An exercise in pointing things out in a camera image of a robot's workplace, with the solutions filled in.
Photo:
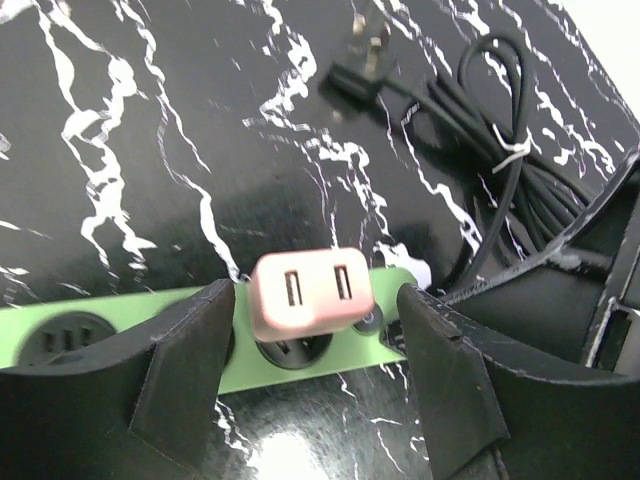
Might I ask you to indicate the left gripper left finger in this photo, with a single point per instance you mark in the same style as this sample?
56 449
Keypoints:
116 431

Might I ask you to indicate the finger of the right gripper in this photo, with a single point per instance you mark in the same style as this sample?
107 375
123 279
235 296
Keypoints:
578 299

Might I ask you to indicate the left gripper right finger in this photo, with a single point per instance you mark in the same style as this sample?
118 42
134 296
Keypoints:
492 407

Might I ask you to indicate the green power strip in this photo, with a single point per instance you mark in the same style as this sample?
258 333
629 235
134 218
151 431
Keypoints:
192 337

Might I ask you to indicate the pink charger plug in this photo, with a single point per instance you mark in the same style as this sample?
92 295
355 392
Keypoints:
306 293

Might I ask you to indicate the marble pattern mat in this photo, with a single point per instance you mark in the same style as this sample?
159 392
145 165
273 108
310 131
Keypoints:
151 145

